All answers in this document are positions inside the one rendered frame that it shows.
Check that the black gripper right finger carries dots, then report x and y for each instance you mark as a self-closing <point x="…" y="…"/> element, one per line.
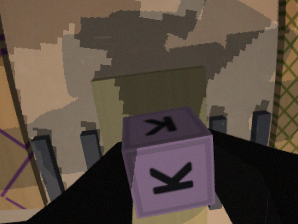
<point x="255" y="184"/>

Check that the purple letter cube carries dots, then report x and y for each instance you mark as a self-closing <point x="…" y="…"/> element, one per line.
<point x="169" y="160"/>

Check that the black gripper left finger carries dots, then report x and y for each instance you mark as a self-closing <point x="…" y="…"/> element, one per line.
<point x="101" y="196"/>

